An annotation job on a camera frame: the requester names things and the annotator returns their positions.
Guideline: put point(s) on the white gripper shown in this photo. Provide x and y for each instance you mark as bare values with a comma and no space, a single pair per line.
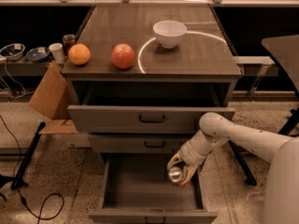
191,155

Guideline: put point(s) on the red coke can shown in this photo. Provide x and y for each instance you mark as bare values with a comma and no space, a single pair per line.
175,175

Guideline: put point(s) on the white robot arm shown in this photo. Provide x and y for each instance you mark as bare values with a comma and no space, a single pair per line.
281,204

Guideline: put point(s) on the grey bottom drawer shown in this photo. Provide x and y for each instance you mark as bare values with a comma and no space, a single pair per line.
137,190

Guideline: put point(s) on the grey drawer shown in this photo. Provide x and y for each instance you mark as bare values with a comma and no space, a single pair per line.
137,190
137,143
145,107

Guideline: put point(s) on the grey middle drawer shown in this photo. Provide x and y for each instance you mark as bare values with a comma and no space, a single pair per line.
137,143

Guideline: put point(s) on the grey three-drawer cabinet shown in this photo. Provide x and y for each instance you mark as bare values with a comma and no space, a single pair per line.
202,56

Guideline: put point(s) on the grey top drawer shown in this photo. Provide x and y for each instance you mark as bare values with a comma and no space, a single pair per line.
145,107

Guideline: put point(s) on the black stand leg right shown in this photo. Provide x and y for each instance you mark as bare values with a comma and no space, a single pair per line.
250,179

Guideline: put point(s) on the black stand leg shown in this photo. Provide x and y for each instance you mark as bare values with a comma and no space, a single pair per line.
250,179
18,179

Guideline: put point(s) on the red apple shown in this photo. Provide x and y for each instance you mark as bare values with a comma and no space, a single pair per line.
123,56

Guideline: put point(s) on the white bowl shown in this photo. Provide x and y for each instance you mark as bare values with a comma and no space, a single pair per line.
169,33

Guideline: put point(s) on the orange fruit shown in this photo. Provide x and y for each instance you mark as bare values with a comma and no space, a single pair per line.
79,54

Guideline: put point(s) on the brown cardboard piece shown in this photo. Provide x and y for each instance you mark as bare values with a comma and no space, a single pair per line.
51,97

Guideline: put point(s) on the black stand leg left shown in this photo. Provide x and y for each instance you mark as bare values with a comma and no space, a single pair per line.
18,179

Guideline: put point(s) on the dark glass jar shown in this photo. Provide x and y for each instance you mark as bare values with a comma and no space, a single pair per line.
68,42

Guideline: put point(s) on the white paper cup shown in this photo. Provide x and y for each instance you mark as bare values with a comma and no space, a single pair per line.
57,51

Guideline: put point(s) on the blue bowl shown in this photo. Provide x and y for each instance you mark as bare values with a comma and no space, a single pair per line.
37,55

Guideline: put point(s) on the silver bowl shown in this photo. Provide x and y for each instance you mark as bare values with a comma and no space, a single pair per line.
13,52

